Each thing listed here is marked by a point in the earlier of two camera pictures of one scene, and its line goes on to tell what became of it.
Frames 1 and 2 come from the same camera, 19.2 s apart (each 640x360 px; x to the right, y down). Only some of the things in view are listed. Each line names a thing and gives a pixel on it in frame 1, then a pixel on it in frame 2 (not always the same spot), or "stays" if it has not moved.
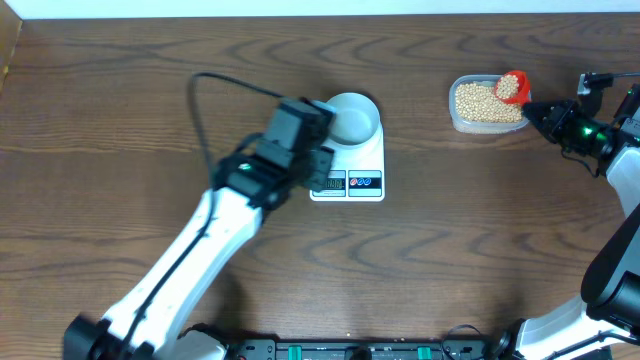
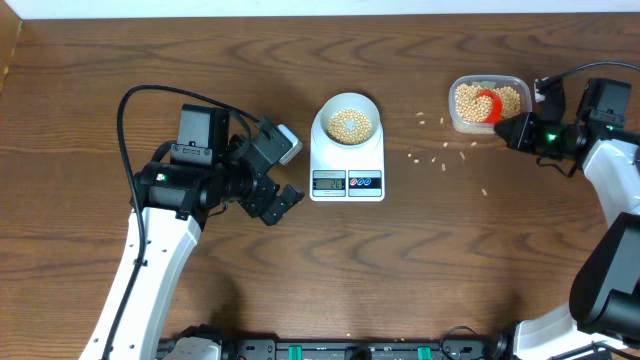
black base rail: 269,347 stays
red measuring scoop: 514,87 to 496,113
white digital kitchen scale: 356,173 stays
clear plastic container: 475,107 stays
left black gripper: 321,163 to 256,203
